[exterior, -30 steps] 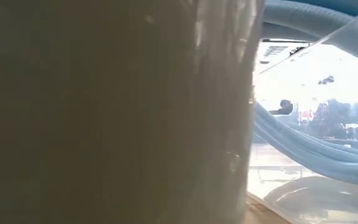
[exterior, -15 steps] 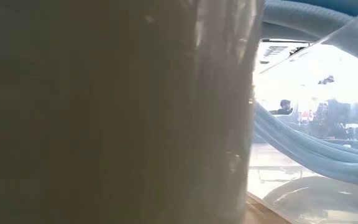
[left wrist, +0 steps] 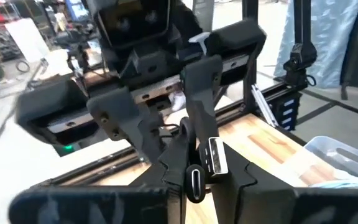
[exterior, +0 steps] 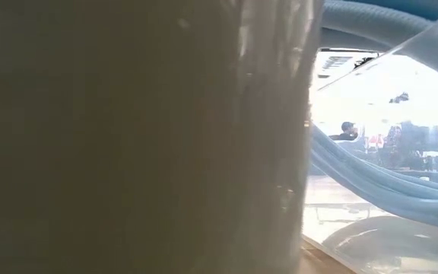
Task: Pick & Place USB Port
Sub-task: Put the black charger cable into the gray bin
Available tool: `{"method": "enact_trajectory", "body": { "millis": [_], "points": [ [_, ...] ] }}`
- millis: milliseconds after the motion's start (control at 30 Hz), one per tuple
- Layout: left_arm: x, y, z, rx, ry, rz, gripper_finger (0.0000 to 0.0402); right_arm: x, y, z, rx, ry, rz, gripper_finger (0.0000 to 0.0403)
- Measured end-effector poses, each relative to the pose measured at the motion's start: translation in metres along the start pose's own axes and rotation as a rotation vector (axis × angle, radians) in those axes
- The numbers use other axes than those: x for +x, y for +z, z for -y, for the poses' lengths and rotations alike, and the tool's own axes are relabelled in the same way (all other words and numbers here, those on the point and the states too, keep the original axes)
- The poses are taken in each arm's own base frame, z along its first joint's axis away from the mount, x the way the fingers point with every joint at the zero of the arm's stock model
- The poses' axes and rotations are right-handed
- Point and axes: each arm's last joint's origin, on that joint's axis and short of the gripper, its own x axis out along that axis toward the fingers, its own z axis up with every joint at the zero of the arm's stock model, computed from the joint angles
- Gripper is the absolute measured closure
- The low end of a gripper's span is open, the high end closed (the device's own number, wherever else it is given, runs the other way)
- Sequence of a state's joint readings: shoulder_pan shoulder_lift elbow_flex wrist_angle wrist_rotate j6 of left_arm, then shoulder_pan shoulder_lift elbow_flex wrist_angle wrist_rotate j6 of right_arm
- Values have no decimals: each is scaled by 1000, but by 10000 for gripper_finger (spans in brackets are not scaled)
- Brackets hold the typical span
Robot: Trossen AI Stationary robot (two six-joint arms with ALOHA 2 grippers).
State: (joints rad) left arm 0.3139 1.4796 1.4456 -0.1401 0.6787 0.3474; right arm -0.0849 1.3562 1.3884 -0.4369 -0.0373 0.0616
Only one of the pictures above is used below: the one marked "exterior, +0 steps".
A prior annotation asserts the dark ceiling fixture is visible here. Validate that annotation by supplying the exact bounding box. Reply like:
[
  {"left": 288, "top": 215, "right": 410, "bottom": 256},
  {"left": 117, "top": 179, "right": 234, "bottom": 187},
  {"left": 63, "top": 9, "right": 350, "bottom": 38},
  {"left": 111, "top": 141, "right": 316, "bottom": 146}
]
[{"left": 389, "top": 91, "right": 411, "bottom": 104}]

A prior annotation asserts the person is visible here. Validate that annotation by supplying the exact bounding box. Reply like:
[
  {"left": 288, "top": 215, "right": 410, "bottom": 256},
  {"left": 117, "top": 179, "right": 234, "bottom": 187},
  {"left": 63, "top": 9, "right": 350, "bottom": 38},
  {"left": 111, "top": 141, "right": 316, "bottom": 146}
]
[{"left": 328, "top": 120, "right": 360, "bottom": 142}]

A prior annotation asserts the white plastic bin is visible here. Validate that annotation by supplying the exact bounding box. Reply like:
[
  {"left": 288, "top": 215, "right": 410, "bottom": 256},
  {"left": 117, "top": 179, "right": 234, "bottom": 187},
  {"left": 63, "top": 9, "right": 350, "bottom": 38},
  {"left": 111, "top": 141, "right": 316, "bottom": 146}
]
[{"left": 0, "top": 0, "right": 325, "bottom": 274}]

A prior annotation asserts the dark computer monitor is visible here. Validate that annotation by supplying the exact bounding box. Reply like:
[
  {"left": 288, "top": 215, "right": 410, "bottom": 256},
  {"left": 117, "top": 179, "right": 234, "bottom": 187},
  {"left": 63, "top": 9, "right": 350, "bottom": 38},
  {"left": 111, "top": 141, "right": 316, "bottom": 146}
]
[{"left": 398, "top": 122, "right": 438, "bottom": 154}]

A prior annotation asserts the blue coiled hose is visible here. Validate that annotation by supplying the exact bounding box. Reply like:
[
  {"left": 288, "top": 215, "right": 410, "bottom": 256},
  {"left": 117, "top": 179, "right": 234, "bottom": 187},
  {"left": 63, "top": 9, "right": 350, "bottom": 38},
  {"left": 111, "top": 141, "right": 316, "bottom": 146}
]
[{"left": 309, "top": 0, "right": 438, "bottom": 231}]

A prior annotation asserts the clear plastic box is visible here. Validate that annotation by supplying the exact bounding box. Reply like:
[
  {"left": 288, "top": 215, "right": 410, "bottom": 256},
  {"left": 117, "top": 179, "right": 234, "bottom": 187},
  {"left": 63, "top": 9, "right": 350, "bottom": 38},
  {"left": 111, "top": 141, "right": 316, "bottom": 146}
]
[{"left": 301, "top": 0, "right": 438, "bottom": 274}]

